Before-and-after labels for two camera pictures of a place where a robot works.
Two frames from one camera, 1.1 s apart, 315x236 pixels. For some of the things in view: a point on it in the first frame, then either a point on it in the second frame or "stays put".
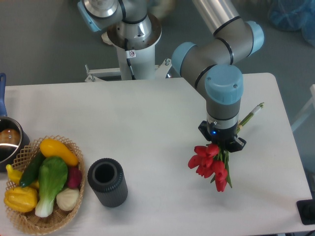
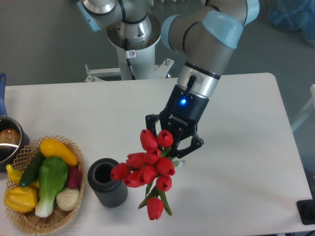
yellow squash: [49, 147] stays put
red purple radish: [74, 178] stays put
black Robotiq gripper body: [223, 137] → [182, 113]
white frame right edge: [307, 112] stays put
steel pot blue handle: [13, 140] stays put
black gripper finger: [204, 129] → [151, 120]
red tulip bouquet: [210, 161] → [153, 167]
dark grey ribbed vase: [106, 176] stays put
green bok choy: [52, 175] stays put
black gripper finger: [237, 145] → [196, 142]
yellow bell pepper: [21, 199] stays put
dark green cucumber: [32, 169] stays put
